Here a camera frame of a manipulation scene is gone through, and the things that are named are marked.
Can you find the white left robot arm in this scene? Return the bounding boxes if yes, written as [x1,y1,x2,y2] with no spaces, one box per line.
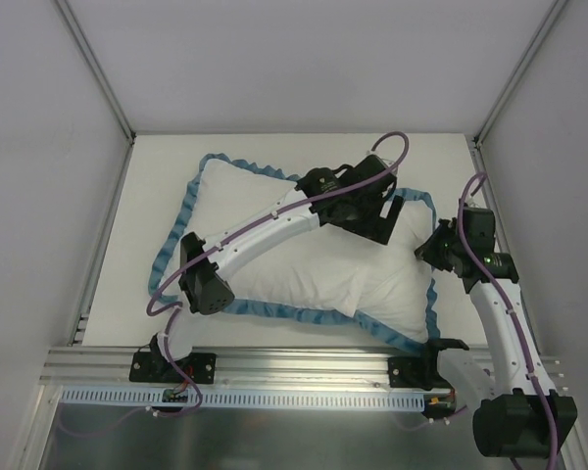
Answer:
[146,154,403,317]

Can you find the right aluminium frame post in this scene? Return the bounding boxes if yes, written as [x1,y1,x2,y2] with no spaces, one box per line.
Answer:
[472,0,569,149]

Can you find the left aluminium frame post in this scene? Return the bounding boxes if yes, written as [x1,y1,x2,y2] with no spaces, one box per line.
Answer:
[51,0,136,145]

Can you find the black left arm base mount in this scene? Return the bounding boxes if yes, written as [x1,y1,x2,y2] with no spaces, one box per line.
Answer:
[128,336,218,385]

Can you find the white slotted cable duct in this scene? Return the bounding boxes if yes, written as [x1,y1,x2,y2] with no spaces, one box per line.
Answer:
[61,386,425,412]

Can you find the aluminium frame post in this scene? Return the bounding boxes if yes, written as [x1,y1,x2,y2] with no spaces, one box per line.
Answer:
[472,0,569,149]
[51,0,136,145]

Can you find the white pillowcase with blue ruffle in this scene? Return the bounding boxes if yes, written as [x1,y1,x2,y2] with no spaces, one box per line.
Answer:
[147,154,436,337]

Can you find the white pillow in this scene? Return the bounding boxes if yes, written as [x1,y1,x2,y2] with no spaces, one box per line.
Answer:
[268,203,440,350]

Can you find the aluminium mounting rail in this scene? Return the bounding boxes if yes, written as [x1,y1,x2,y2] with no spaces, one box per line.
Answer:
[38,345,564,393]

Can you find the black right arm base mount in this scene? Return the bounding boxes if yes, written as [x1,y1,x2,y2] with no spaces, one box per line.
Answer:
[387,356,451,391]

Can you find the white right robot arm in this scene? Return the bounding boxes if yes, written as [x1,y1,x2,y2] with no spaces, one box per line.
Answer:
[411,204,577,465]

